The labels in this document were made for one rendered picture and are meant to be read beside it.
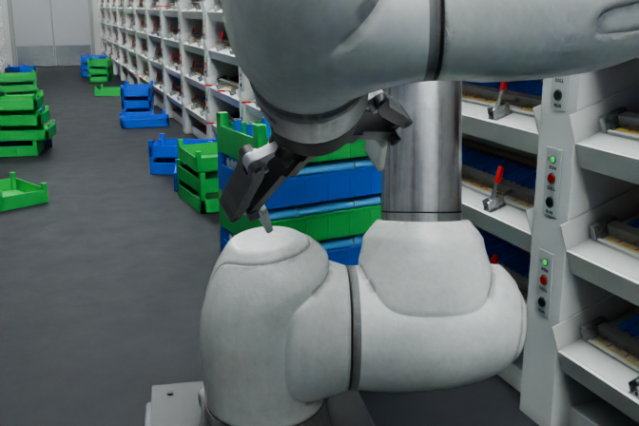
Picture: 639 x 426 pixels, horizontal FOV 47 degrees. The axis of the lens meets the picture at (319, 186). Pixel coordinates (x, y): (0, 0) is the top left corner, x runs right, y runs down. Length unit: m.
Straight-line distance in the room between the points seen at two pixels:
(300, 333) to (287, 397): 0.09
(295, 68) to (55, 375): 1.36
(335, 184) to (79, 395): 0.68
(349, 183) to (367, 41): 1.04
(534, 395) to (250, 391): 0.75
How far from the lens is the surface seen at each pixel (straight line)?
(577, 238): 1.36
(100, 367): 1.74
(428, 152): 0.89
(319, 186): 1.43
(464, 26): 0.45
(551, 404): 1.48
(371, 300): 0.88
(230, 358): 0.88
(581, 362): 1.39
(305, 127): 0.54
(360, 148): 1.46
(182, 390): 1.11
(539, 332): 1.46
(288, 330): 0.86
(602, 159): 1.27
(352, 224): 1.49
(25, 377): 1.74
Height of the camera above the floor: 0.77
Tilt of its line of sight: 14 degrees down
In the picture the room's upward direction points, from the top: straight up
